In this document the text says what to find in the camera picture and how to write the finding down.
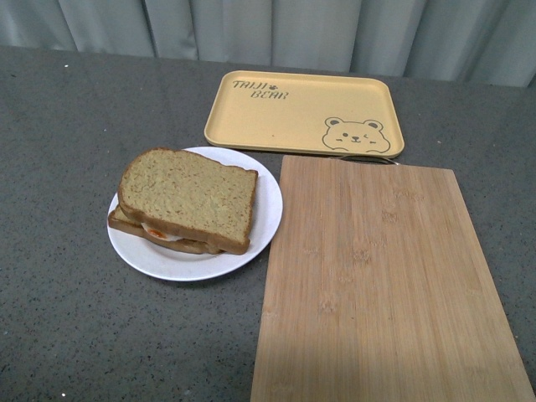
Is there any bread slice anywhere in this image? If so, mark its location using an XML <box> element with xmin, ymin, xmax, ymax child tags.
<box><xmin>117</xmin><ymin>147</ymin><xmax>258</xmax><ymax>255</ymax></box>
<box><xmin>108</xmin><ymin>205</ymin><xmax>223</xmax><ymax>255</ymax></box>

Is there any white round plate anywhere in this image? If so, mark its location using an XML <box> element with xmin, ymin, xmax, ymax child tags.
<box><xmin>107</xmin><ymin>147</ymin><xmax>283</xmax><ymax>281</ymax></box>

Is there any yellow bear tray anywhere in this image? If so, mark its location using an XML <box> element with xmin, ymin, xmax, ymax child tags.
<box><xmin>204</xmin><ymin>70</ymin><xmax>405</xmax><ymax>158</ymax></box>

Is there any fake fried egg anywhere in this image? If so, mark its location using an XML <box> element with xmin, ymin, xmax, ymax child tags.
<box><xmin>142</xmin><ymin>223</ymin><xmax>183</xmax><ymax>242</ymax></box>

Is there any bamboo cutting board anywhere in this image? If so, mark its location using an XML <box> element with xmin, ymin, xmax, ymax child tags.
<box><xmin>251</xmin><ymin>156</ymin><xmax>535</xmax><ymax>401</ymax></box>

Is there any grey curtain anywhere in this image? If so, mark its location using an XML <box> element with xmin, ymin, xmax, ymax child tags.
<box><xmin>1</xmin><ymin>1</ymin><xmax>535</xmax><ymax>87</ymax></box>

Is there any metal cutting board handle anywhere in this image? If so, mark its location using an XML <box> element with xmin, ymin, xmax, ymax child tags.
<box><xmin>339</xmin><ymin>155</ymin><xmax>399</xmax><ymax>165</ymax></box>

